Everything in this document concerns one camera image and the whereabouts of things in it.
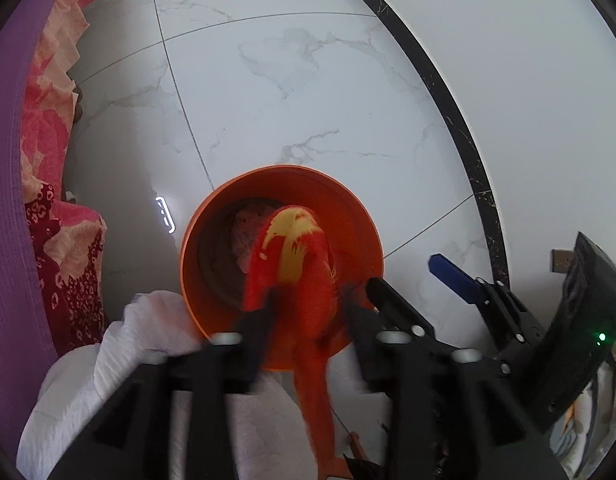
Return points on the printed floral cloth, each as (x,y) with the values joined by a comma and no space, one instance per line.
(588,420)

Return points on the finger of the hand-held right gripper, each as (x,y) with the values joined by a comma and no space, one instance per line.
(453,277)
(394,305)

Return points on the white quilted cloth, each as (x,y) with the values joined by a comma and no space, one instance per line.
(138,332)

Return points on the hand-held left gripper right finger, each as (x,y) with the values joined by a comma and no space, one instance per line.
(360,342)

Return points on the orange plastic bin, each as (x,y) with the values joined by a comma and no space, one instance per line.
(355,230)

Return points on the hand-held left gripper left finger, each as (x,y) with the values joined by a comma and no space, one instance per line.
(258,332)

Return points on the purple mat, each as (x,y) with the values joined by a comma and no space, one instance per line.
(8,210)

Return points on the pink floral bed skirt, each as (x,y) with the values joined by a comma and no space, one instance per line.
(43,125)

